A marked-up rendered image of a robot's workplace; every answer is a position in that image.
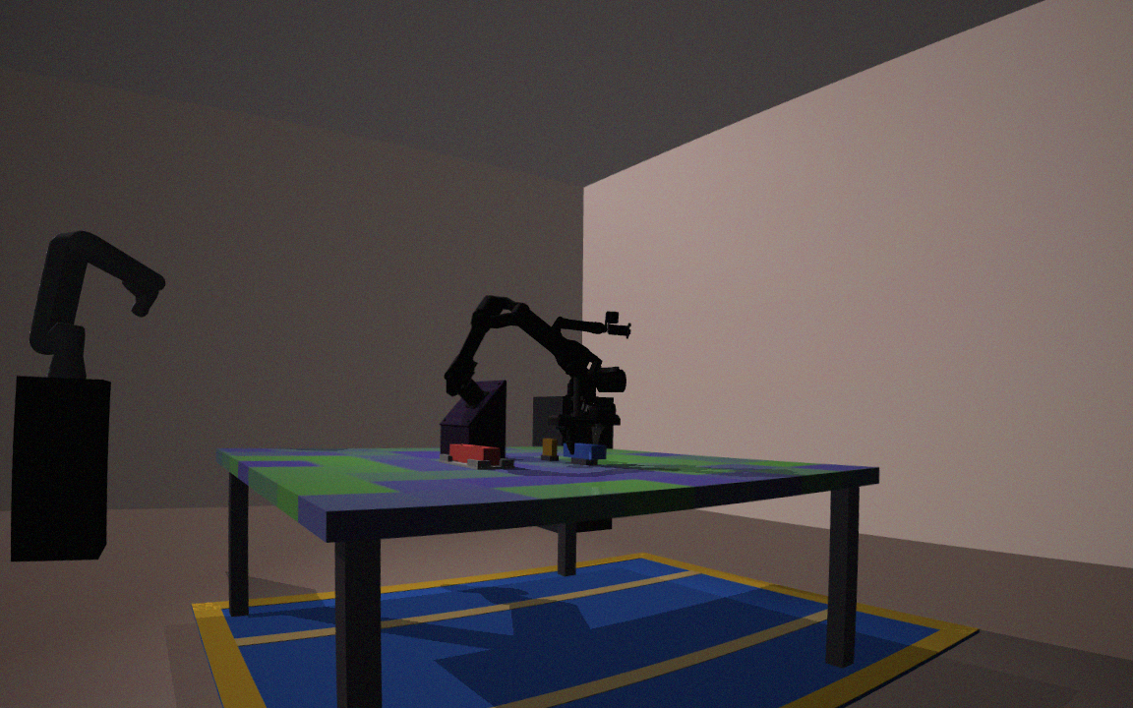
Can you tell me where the blue bar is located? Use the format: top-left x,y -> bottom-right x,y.
564,443 -> 607,459

